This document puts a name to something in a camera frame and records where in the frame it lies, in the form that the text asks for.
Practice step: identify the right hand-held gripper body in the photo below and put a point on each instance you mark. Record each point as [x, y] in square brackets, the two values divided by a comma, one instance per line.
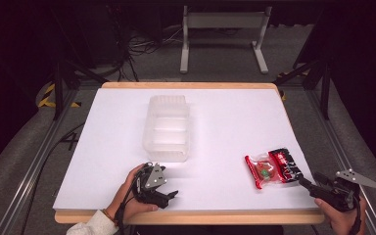
[339, 192]

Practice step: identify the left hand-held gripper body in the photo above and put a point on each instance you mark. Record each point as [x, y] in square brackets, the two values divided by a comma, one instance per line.
[155, 178]

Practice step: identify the black red snack packet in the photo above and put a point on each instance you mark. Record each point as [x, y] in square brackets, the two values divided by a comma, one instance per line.
[285, 164]

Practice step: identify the clear red-edged snack packet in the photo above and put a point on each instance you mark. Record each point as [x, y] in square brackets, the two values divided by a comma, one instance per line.
[262, 171]

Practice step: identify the person's right hand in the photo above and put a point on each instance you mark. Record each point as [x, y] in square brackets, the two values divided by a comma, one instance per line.
[338, 220]

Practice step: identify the person's left hand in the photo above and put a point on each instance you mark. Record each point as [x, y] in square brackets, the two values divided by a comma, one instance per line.
[127, 199]

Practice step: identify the clear plastic container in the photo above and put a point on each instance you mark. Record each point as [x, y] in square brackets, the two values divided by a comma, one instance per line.
[167, 130]

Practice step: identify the white table sheet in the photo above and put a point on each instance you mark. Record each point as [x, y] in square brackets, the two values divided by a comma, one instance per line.
[222, 124]

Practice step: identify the black metal stand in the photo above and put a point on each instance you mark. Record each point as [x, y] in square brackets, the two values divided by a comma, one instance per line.
[324, 91]
[58, 88]

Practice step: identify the aluminium floor rail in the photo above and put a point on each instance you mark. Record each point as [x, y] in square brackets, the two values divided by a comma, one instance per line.
[336, 140]
[36, 163]

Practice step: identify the white metal stand frame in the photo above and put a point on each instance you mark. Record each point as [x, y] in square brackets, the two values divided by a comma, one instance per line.
[225, 20]

